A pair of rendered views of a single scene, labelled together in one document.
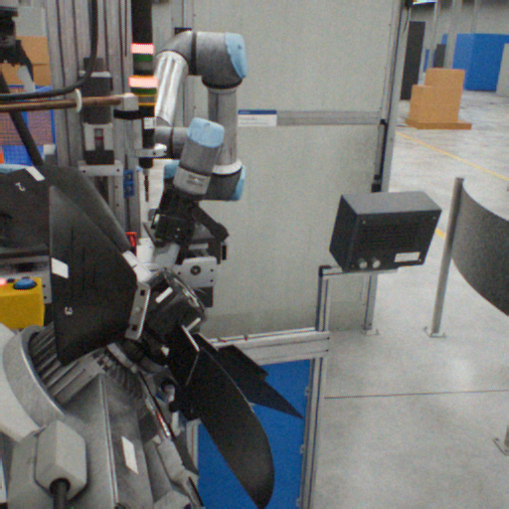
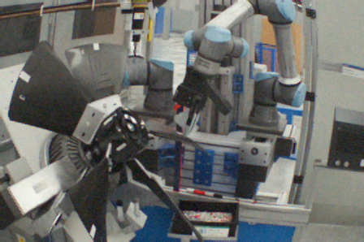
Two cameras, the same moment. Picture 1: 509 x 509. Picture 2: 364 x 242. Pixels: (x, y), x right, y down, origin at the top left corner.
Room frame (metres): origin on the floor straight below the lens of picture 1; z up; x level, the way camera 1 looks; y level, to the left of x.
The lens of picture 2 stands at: (0.22, -0.60, 1.52)
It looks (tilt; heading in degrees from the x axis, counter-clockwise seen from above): 15 degrees down; 39
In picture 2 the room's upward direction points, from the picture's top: 3 degrees clockwise
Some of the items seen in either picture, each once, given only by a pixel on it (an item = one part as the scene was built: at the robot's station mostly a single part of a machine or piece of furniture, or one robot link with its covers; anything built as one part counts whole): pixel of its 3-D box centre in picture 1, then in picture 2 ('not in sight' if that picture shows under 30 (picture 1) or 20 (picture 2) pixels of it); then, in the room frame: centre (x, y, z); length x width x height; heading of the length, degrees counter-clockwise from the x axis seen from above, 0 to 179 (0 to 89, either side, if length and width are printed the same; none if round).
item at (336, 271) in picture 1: (358, 269); (340, 167); (1.53, -0.30, 1.04); 0.24 x 0.03 x 0.03; 108
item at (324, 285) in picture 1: (323, 298); (313, 185); (1.49, -0.20, 0.96); 0.03 x 0.03 x 0.20; 18
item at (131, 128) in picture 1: (140, 124); (134, 17); (0.98, 0.20, 1.50); 0.09 x 0.07 x 0.10; 143
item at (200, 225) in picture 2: (213, 381); (205, 219); (1.23, 0.09, 0.85); 0.22 x 0.17 x 0.07; 124
